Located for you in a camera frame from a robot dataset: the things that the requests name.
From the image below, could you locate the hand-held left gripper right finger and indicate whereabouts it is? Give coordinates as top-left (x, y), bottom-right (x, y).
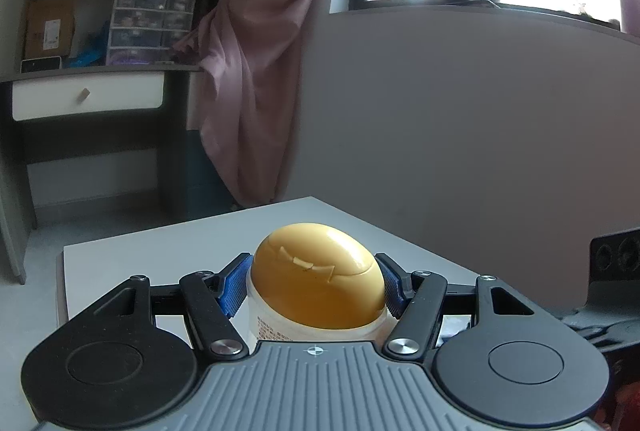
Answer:
top-left (374, 252), bottom-right (532, 360)

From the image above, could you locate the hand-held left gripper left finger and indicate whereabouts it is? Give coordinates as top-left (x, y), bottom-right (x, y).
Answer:
top-left (92, 252), bottom-right (254, 360)

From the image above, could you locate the yellow lidded plastic container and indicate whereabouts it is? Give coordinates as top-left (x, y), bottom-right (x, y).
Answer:
top-left (246, 222), bottom-right (396, 345)

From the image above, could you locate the grey desk with shelves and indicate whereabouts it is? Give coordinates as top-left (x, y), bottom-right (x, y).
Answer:
top-left (0, 0), bottom-right (261, 286)

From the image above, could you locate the pink curtain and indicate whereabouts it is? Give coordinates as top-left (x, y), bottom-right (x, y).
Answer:
top-left (172, 0), bottom-right (377, 208)

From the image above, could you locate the white desk drawer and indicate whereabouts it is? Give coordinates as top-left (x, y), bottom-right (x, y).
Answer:
top-left (11, 72), bottom-right (166, 122)

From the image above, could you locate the maroon bottle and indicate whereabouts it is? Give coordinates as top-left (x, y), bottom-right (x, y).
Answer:
top-left (617, 0), bottom-right (640, 35)

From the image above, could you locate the blue plastic bag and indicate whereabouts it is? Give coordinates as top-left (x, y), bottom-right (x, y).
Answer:
top-left (67, 23), bottom-right (109, 67)

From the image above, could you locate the clear plastic drawer organizer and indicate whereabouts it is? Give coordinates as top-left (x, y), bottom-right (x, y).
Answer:
top-left (105, 0), bottom-right (199, 66)

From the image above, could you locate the small black device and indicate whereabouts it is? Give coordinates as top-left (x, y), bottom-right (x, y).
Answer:
top-left (20, 56), bottom-right (64, 75)

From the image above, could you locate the brown cardboard box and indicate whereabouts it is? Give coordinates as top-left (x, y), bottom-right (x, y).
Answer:
top-left (23, 0), bottom-right (76, 61)

